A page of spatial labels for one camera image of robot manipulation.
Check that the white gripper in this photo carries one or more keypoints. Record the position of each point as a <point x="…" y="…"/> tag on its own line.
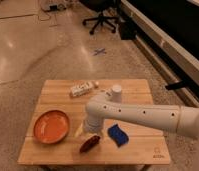
<point x="87" y="128"/>

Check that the orange ceramic bowl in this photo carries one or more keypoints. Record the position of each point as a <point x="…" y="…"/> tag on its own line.
<point x="51" y="127"/>

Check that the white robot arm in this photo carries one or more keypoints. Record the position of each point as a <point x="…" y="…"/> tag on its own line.
<point x="181" y="120"/>

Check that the white rectangular box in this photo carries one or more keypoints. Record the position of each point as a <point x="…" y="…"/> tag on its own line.
<point x="81" y="89"/>

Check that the black office chair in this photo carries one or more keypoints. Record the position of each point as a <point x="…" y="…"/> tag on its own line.
<point x="100" y="6"/>

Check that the wooden table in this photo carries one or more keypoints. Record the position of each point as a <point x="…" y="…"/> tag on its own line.
<point x="146" y="146"/>

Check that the blue tape cross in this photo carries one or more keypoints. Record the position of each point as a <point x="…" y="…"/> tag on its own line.
<point x="99" y="51"/>

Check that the white cup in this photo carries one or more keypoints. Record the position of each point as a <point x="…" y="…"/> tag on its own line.
<point x="116" y="93"/>

